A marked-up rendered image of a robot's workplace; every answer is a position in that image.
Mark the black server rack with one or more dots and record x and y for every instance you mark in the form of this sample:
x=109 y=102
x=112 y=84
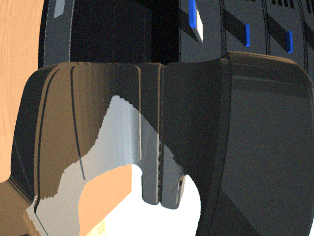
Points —
x=158 y=31

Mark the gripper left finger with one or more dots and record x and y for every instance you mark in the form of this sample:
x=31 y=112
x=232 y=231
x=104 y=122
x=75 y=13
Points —
x=76 y=121

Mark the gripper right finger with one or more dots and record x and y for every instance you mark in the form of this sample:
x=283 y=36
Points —
x=242 y=128

